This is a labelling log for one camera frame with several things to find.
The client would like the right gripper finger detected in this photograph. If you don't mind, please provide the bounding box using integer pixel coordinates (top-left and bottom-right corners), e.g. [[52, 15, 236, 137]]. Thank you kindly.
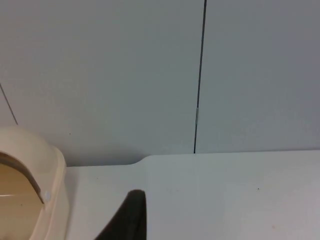
[[94, 189, 148, 240]]

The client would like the cream lid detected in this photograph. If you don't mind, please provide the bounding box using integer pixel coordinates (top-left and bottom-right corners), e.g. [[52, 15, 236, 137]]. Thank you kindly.
[[0, 151, 45, 240]]

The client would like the cream box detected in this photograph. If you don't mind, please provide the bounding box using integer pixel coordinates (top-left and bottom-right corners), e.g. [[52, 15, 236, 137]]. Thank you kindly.
[[0, 125, 68, 240]]

